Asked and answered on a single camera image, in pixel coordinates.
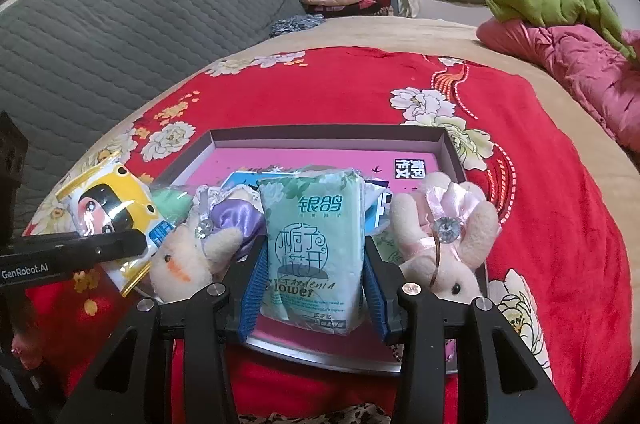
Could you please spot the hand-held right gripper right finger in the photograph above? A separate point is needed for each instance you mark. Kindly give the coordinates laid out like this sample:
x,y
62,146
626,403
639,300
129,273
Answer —
x,y
380,299

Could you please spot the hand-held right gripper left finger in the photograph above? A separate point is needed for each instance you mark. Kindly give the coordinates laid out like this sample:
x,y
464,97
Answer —
x,y
252,294

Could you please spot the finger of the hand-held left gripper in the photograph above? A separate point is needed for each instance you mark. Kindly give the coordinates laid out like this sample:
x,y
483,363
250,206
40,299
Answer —
x,y
115,244

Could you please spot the yellow cartoon face packet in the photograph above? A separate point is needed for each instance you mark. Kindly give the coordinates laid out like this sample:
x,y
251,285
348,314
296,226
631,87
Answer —
x,y
110,199

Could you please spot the bagged mint green cloth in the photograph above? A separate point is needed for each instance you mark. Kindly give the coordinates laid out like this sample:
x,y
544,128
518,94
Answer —
x,y
172,204

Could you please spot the plush bunny purple dress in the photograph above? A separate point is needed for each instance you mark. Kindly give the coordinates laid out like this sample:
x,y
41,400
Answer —
x,y
185,259

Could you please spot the green tissue pack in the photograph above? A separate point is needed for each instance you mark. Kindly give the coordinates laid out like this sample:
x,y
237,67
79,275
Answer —
x,y
315,244

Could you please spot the plush bunny pink dress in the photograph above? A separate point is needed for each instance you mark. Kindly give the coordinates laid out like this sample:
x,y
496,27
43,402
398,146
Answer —
x,y
450,254

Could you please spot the leopard print scrunchie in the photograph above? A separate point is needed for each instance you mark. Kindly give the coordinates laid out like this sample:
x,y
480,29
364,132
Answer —
x,y
320,415

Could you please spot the shallow grey cardboard box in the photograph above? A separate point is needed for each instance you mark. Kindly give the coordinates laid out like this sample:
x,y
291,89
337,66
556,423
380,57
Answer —
x,y
320,138

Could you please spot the red floral blanket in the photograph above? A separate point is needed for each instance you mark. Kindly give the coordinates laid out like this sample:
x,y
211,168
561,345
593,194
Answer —
x,y
525,204

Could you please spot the grey quilted headboard cover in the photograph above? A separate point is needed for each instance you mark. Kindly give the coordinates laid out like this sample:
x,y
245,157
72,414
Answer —
x,y
125,53

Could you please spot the blue patterned cloth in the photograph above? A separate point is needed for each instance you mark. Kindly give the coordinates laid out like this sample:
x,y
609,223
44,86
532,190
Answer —
x,y
297,25

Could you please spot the pink quilt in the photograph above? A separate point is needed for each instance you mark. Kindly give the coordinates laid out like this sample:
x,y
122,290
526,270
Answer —
x,y
575,63

